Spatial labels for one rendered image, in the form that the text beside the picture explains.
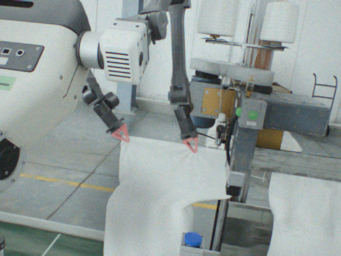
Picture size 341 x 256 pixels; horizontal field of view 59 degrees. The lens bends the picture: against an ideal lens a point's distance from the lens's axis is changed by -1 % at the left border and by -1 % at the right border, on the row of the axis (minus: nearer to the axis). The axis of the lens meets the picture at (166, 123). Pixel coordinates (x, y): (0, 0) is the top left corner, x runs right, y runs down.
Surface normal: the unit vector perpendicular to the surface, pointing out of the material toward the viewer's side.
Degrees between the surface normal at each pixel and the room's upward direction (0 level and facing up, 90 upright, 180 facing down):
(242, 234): 90
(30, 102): 94
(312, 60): 90
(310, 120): 90
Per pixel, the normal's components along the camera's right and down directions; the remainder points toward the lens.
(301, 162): -0.14, 0.25
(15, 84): -0.07, -0.43
